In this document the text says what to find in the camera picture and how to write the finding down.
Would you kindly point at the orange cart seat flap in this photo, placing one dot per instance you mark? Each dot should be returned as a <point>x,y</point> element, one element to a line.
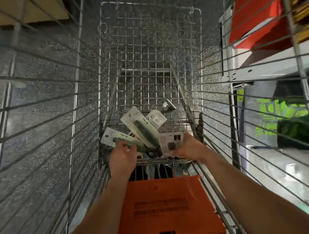
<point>169,205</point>

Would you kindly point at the person's left forearm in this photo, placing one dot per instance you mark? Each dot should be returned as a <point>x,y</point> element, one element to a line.
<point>104,209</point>

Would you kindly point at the red packets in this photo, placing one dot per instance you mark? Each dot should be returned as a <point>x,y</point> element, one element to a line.
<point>251,21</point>

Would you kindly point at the black headed green peeler packet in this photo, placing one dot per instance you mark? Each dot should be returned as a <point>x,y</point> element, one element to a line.
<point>137,123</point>
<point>116,136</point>

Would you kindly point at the grey carded item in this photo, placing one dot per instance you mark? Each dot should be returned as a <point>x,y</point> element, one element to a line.
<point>156,118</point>

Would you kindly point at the large open cardboard box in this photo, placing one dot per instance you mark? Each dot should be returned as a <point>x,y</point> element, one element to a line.
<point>29,12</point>

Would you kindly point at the green black packets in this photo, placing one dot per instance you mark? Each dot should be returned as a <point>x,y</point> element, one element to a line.
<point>275,118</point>

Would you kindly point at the person's left hand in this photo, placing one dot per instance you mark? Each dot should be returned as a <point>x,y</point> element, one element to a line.
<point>123,161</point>

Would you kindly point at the person's right forearm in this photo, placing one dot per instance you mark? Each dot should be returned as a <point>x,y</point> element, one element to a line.
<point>256,188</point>

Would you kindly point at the kitchen tools display rack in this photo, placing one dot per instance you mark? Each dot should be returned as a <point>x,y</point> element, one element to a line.
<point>260,67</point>

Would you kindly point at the person's right hand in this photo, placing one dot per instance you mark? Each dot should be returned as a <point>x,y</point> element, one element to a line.
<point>193,148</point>

